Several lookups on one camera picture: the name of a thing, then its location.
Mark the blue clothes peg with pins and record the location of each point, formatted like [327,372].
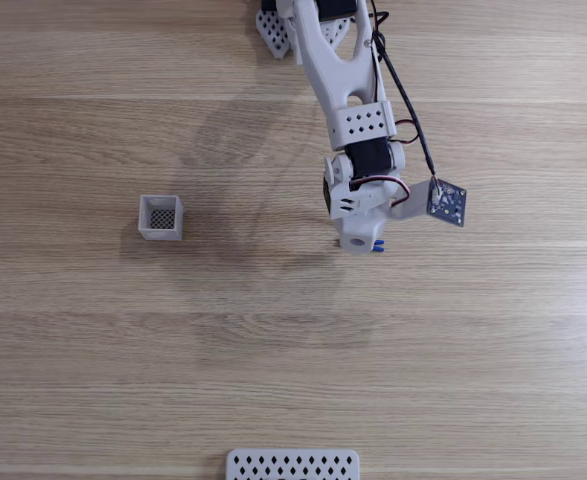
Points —
[380,245]

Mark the white lattice crate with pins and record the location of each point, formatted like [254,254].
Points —
[160,218]

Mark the white perforated plate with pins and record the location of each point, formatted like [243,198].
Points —
[293,465]

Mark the black camera circuit board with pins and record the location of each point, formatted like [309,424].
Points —
[448,204]

